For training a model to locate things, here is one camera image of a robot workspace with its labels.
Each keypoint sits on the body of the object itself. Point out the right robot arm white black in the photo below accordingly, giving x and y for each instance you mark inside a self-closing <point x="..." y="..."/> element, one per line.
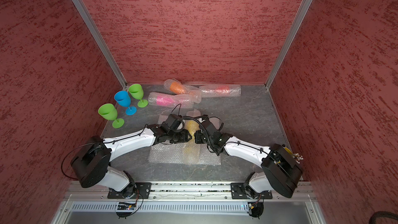
<point x="281" y="166"/>

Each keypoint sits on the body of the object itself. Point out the aluminium front rail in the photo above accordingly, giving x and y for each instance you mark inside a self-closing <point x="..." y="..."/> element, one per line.
<point x="187" y="191"/>

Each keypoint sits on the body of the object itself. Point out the left aluminium corner post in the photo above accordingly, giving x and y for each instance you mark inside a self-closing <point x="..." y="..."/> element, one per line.
<point x="84" y="13"/>

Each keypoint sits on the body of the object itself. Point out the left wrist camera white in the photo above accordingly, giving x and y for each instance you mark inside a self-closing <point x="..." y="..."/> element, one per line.
<point x="175" y="122"/>

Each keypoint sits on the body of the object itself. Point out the red glass in bubble wrap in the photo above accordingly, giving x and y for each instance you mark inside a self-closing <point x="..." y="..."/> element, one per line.
<point x="220" y="90"/>

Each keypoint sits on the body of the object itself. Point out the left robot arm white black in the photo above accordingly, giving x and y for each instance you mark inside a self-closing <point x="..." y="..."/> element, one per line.
<point x="91" y="162"/>

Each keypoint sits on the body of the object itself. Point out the orange glass in bubble wrap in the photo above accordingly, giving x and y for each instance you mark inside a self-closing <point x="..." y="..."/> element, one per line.
<point x="177" y="87"/>

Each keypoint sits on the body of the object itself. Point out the right base wiring plug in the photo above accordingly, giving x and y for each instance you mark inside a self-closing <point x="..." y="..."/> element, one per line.
<point x="256" y="210"/>

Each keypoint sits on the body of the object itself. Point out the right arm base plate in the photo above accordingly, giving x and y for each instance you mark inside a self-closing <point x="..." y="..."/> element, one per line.
<point x="243" y="191"/>

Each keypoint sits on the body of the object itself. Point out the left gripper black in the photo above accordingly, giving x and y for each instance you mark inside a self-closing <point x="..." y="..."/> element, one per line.
<point x="184" y="138"/>

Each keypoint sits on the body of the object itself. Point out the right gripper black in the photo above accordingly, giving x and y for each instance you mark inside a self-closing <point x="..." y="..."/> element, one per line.
<point x="198" y="138"/>

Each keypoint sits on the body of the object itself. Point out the white slotted cable duct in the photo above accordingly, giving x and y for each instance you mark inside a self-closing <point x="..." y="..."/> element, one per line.
<point x="233" y="208"/>

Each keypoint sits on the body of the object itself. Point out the light green wine glass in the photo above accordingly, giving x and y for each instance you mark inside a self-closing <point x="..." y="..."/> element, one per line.
<point x="109" y="112"/>

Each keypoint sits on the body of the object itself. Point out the blue glass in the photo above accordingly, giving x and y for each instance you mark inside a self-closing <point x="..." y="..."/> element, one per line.
<point x="123" y="99"/>

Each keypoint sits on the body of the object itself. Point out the aluminium corner post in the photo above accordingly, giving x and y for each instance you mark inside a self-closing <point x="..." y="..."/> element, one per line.
<point x="84" y="13"/>
<point x="298" y="19"/>

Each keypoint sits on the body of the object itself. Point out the yellow glass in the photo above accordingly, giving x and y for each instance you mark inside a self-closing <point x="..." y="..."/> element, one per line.
<point x="191" y="151"/>

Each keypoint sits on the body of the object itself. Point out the right aluminium corner post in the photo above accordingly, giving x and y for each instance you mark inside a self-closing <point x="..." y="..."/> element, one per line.
<point x="298" y="19"/>

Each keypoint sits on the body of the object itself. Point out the left base wiring board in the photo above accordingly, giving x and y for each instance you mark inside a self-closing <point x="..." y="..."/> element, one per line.
<point x="125" y="209"/>

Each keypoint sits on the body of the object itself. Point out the dark green glass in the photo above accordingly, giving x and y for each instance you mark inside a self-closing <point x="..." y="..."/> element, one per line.
<point x="137" y="92"/>

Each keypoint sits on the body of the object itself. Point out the pink glass in bubble wrap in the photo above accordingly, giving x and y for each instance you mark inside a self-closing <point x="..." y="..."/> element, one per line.
<point x="167" y="100"/>

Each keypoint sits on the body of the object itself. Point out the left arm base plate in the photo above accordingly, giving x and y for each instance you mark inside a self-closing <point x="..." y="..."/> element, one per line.
<point x="141" y="190"/>

